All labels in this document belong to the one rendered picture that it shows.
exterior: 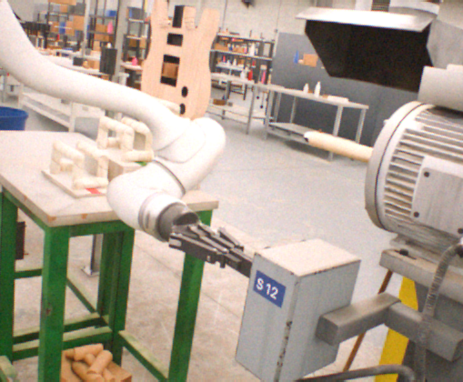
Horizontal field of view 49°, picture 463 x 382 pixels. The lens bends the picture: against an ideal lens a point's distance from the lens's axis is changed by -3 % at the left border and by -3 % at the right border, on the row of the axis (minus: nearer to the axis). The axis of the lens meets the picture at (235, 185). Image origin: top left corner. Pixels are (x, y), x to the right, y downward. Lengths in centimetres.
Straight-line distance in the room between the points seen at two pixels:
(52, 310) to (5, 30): 82
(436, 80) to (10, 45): 74
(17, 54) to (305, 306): 66
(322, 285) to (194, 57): 104
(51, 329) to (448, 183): 114
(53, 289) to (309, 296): 88
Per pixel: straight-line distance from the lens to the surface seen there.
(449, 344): 90
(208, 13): 166
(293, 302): 77
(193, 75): 168
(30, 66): 102
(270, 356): 83
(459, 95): 91
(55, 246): 145
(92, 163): 178
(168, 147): 108
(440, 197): 85
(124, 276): 216
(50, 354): 161
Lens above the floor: 141
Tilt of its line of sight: 14 degrees down
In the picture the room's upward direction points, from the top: 9 degrees clockwise
